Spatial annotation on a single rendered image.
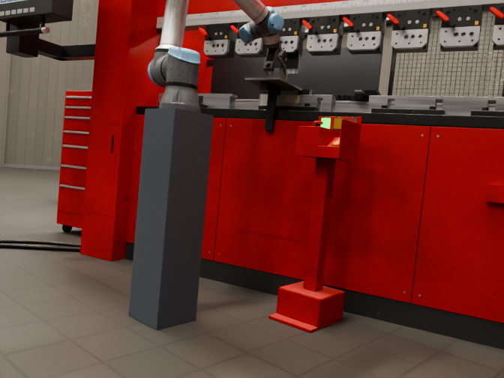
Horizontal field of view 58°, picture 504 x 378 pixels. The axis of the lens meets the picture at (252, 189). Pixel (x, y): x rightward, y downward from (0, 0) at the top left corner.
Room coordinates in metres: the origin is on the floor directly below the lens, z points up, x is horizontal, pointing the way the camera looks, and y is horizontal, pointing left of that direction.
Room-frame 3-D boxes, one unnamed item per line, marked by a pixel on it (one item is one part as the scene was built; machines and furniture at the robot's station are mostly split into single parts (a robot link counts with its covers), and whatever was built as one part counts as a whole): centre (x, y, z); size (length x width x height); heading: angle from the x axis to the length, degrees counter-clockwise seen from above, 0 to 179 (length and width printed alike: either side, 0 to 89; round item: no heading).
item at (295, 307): (1.84, -0.27, 0.06); 0.25 x 0.20 x 0.12; 141
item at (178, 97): (1.70, 0.29, 0.82); 0.15 x 0.15 x 0.10
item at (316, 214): (1.87, -0.29, 0.39); 0.06 x 0.06 x 0.54; 51
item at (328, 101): (2.31, -0.18, 0.92); 0.39 x 0.06 x 0.10; 62
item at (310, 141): (1.87, -0.29, 0.75); 0.20 x 0.16 x 0.18; 51
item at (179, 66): (1.70, 0.30, 0.94); 0.13 x 0.12 x 0.14; 36
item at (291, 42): (2.34, -0.11, 1.26); 0.15 x 0.09 x 0.17; 62
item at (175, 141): (1.70, 0.29, 0.39); 0.18 x 0.18 x 0.78; 48
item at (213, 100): (2.59, 0.36, 0.92); 0.50 x 0.06 x 0.10; 62
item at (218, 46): (2.53, 0.25, 1.26); 0.15 x 0.09 x 0.17; 62
